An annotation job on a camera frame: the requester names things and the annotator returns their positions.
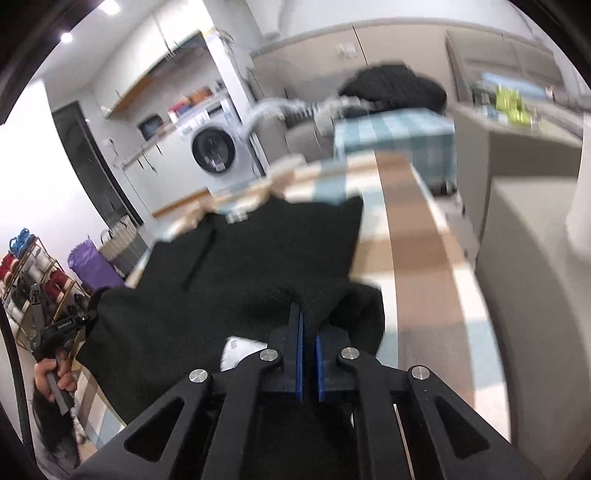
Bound white washing machine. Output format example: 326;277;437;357
179;97;269;195

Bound woven laundry basket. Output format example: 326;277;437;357
99;215;151;273

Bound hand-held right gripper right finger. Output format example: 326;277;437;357
315;323;546;480

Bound black door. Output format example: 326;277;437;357
52;102;144;227

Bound light grey garment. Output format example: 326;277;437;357
240;99;296;139

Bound white upper kitchen cabinets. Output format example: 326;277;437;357
90;14;208;116

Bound white kitchen cabinets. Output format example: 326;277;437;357
122;134;211;215
90;14;208;116

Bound black jacket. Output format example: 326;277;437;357
339;65;448;114

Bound beige low cabinet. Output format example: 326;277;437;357
475;178;591;416

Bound white lower kitchen cabinets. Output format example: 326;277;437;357
122;134;211;215

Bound grey sofa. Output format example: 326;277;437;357
252;106;352;171

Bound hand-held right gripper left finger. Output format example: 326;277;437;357
69;302;304;480

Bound purple bag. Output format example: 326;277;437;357
68;235;125;289

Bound green toy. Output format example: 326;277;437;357
494;85;532;123

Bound person's left hand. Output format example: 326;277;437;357
33;357;78;402

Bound black cable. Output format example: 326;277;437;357
0;309;35;462

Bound blue checkered small table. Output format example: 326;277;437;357
333;111;458;195

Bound beige bedside cabinet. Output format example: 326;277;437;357
450;104;583;241

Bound houndstooth cushion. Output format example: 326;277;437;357
286;102;324;125

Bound shoe rack with shoes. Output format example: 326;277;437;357
0;226;90;352

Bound white garment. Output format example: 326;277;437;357
318;95;365;121

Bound black knit sweater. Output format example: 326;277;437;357
76;195;386;425

